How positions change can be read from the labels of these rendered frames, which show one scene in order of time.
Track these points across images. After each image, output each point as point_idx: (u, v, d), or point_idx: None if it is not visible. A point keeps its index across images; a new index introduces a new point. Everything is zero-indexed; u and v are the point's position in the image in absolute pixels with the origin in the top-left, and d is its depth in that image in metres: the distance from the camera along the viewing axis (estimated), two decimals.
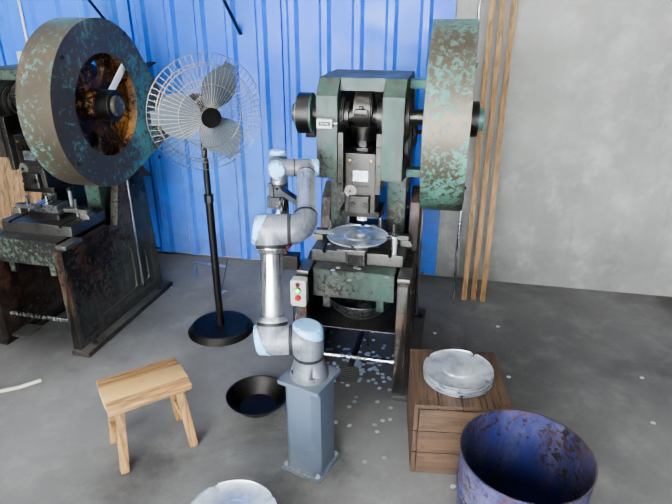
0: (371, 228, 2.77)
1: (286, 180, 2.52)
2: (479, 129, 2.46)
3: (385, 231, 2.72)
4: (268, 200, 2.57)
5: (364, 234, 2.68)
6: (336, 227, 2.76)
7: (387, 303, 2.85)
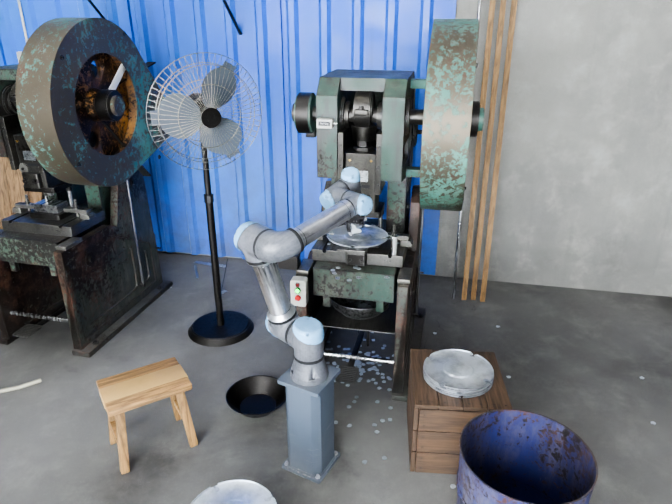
0: (371, 228, 2.77)
1: None
2: (481, 111, 2.43)
3: (385, 231, 2.72)
4: None
5: (364, 234, 2.68)
6: (336, 227, 2.76)
7: (387, 303, 2.85)
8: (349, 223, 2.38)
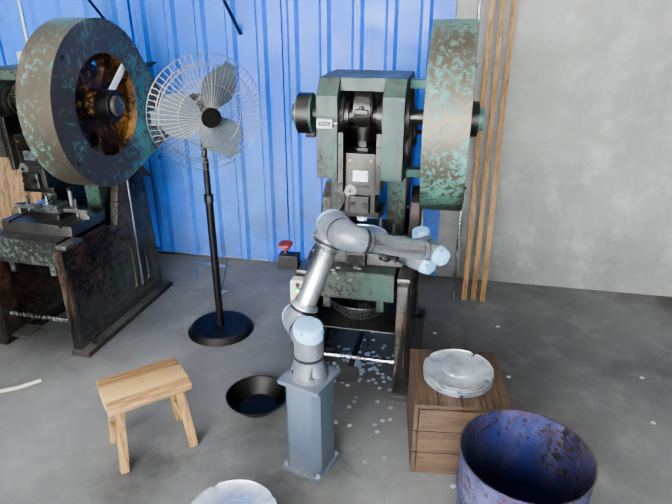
0: (364, 226, 2.78)
1: None
2: (480, 125, 2.44)
3: (380, 227, 2.75)
4: (382, 256, 2.46)
5: None
6: None
7: (387, 303, 2.85)
8: None
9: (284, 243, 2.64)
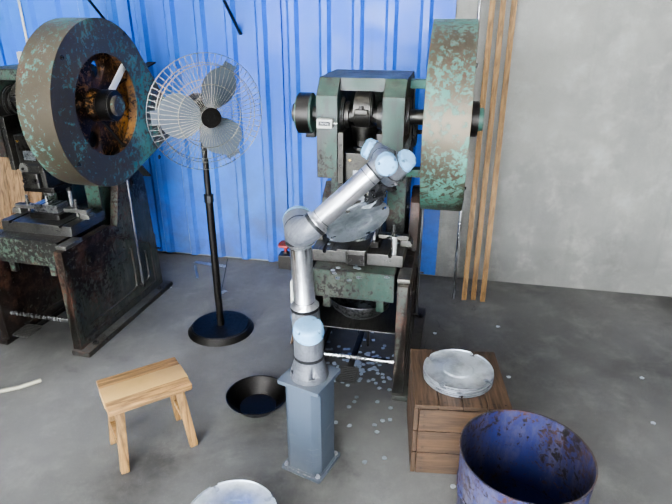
0: (376, 226, 2.50)
1: None
2: (480, 123, 2.43)
3: (387, 214, 2.45)
4: (368, 196, 2.17)
5: (364, 220, 2.41)
6: (340, 241, 2.50)
7: (387, 303, 2.85)
8: None
9: (284, 243, 2.64)
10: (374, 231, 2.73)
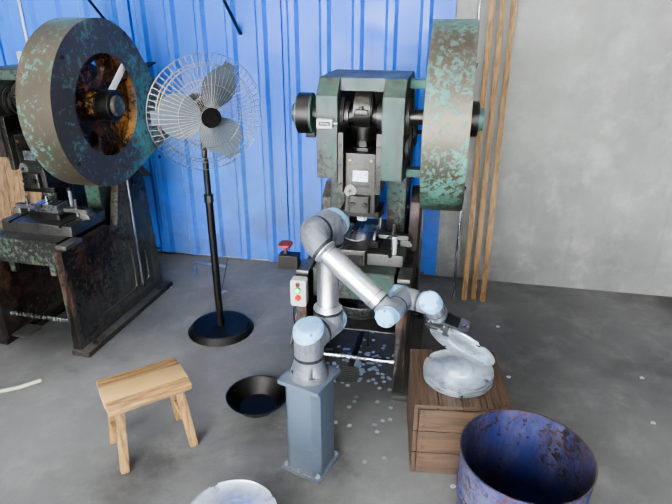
0: (489, 362, 2.27)
1: (446, 316, 2.02)
2: (480, 125, 2.44)
3: (492, 355, 2.19)
4: (428, 320, 2.14)
5: (468, 347, 2.27)
6: (460, 355, 2.42)
7: None
8: None
9: (284, 243, 2.64)
10: (374, 231, 2.73)
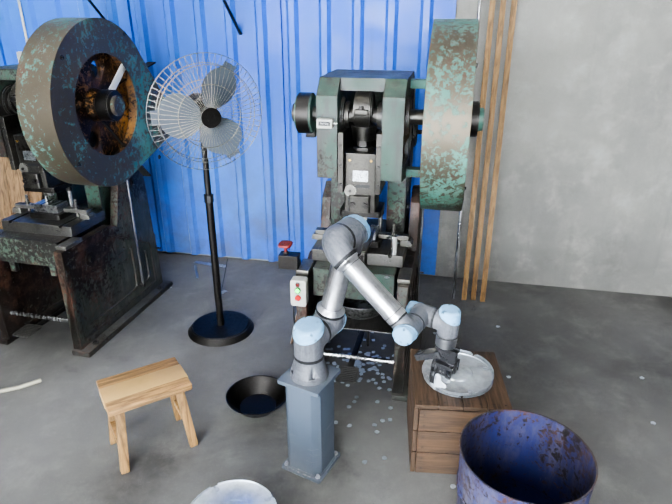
0: (488, 375, 2.30)
1: None
2: (481, 107, 2.45)
3: (487, 386, 2.22)
4: (456, 366, 2.03)
5: (463, 375, 2.30)
6: (462, 353, 2.44)
7: None
8: (434, 371, 2.04)
9: (284, 243, 2.64)
10: (374, 231, 2.73)
